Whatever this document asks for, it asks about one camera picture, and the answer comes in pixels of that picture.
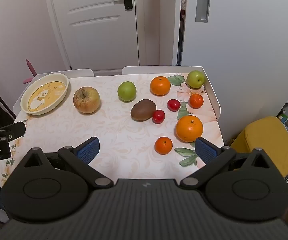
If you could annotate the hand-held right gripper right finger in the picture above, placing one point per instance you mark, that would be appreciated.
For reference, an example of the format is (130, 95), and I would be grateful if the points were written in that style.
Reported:
(204, 150)

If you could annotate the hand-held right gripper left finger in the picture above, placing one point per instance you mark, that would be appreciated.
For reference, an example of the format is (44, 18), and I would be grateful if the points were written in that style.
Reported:
(89, 150)

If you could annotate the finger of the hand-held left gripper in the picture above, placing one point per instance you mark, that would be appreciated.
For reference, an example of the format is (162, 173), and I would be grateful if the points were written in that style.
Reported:
(13, 130)

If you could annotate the large navel orange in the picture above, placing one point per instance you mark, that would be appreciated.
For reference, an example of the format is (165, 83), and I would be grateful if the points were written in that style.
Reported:
(189, 129)

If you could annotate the small mandarin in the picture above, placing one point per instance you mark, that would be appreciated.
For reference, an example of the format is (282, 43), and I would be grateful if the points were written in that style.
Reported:
(196, 101)
(163, 145)

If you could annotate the cream plate edge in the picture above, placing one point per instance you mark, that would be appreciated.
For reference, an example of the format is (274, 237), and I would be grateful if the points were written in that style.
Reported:
(44, 96)

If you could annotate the russet brown apple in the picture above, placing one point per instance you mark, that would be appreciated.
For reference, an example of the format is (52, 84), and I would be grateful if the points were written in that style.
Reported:
(87, 100)

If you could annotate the red cherry tomato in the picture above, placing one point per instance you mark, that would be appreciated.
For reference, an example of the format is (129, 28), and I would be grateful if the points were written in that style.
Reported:
(173, 105)
(158, 116)

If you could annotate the brown kiwi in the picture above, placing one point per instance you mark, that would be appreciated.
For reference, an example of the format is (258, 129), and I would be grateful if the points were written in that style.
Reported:
(142, 110)

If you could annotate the green apple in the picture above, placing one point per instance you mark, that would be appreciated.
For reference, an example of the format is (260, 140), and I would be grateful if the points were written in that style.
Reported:
(195, 79)
(126, 91)

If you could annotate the floral tablecloth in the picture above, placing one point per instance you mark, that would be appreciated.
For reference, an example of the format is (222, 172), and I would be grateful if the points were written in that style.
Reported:
(114, 135)

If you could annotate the yellow chair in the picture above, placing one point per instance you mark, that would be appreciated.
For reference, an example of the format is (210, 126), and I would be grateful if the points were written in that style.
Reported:
(266, 145)

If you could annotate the pink plastic object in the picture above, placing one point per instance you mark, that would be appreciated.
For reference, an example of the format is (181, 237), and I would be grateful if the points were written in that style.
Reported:
(30, 67)

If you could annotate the medium orange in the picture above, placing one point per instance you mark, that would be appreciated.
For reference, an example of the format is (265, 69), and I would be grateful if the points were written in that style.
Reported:
(160, 86)

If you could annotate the white refrigerator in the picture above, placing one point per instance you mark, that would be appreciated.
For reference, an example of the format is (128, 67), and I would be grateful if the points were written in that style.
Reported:
(246, 42)

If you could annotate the white panelled door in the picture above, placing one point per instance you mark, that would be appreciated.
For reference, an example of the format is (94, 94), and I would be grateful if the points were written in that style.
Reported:
(94, 30)

